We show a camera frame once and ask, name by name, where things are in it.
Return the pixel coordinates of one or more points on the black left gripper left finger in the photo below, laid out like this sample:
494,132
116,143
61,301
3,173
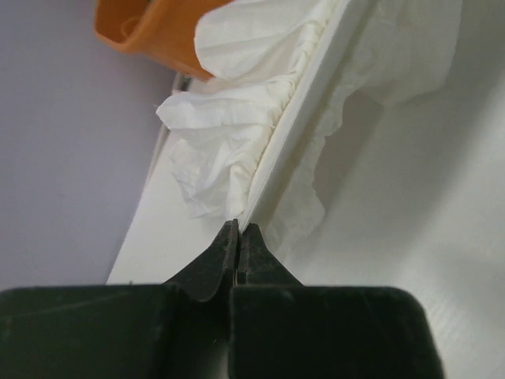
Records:
175,329

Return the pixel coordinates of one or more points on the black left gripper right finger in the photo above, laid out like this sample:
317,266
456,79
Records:
284,329

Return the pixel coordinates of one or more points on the white skirt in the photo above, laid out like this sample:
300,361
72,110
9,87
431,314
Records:
247,144

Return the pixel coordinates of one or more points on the orange plastic basket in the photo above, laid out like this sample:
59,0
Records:
162,30

